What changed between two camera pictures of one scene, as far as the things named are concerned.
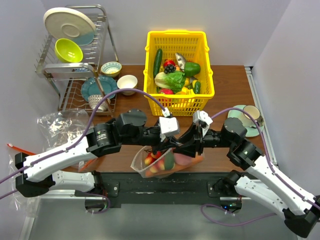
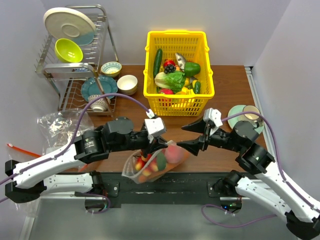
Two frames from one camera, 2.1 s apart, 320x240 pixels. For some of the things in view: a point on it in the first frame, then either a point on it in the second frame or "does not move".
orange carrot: x=195 y=159 → x=146 y=177
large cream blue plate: x=63 y=23 does not move
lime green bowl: x=67 y=51 does not move
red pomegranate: x=167 y=62 does not move
